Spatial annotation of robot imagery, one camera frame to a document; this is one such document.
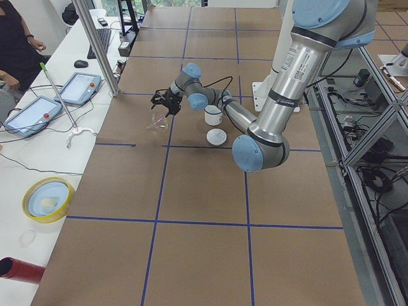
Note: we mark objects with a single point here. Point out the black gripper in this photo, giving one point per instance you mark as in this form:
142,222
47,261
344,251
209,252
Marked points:
172,98

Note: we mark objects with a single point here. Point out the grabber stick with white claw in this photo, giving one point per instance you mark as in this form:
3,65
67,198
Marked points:
77,130

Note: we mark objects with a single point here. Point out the clear glass funnel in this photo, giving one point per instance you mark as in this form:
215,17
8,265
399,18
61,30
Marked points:
159,122

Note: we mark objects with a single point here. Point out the black computer mouse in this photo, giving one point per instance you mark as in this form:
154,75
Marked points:
81,64

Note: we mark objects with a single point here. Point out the far blue teach pendant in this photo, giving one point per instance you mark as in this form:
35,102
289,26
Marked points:
79,88

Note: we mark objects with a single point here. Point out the near blue teach pendant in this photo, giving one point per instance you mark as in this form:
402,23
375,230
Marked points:
33,118

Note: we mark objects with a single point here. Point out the red cylinder tube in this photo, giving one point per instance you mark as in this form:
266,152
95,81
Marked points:
18,270

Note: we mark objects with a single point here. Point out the person in black shirt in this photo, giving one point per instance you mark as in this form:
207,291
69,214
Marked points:
20,51

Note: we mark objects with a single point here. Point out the grey label printer box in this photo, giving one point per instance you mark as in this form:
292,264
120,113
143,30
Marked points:
126,44

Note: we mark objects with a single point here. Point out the aluminium frame post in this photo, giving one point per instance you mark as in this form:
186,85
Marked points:
90,30

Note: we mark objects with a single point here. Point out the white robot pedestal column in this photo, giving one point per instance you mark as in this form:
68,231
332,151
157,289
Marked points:
260,90

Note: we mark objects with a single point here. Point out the yellow tape roll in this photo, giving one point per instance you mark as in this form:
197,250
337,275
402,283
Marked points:
60,213

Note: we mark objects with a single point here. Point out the white enamel mug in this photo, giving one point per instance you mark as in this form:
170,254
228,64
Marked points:
213,115

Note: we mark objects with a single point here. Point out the blue teach pendant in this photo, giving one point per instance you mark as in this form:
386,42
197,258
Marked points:
33,118
79,88

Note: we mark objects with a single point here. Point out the black handheld device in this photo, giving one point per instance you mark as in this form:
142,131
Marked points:
102,22

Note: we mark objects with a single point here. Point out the blue plate with food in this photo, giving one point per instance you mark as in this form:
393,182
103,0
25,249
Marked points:
47,198

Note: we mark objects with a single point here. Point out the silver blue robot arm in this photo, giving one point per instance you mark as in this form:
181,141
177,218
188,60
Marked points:
319,27

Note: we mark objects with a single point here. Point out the white mug lid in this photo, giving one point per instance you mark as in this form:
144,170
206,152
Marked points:
216,137

